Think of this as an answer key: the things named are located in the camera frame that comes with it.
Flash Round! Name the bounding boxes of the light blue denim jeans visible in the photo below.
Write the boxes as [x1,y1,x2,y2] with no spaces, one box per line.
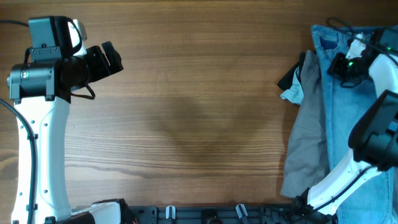
[311,25,397,224]

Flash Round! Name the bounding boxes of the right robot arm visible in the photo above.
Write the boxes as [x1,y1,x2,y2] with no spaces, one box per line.
[281,26,397,223]

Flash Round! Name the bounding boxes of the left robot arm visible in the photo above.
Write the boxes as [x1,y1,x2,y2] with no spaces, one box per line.
[6,16,134,223]

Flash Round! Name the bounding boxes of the light blue cloth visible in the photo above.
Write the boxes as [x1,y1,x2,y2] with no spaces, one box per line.
[280,67,304,105]

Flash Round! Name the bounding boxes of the grey folded trousers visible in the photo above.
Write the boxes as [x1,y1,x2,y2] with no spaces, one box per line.
[280,50,330,198]

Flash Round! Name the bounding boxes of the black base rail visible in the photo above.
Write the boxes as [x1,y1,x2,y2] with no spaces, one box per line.
[129,204,298,224]

